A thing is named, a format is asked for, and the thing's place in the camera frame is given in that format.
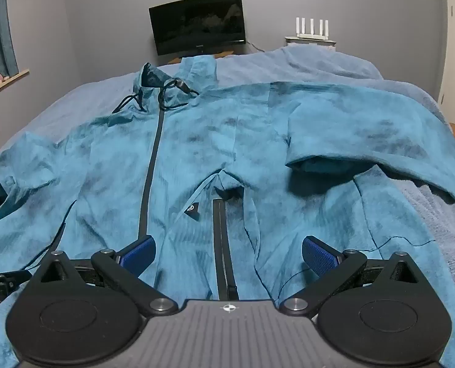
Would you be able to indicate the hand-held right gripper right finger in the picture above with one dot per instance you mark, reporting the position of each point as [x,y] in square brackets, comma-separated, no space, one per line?
[319,255]

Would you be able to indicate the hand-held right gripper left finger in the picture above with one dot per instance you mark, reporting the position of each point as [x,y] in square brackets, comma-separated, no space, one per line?
[138,253]

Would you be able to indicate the teal zip jacket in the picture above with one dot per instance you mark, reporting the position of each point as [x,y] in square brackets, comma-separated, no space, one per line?
[197,149]

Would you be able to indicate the light blue fleece blanket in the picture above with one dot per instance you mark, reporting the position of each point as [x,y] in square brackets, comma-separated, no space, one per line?
[97,96]

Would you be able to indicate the white router with antennas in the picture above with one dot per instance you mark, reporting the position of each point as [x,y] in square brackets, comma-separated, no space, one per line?
[312,28]

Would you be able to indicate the black flat screen monitor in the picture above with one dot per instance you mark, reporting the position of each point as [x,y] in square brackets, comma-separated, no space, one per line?
[197,23]

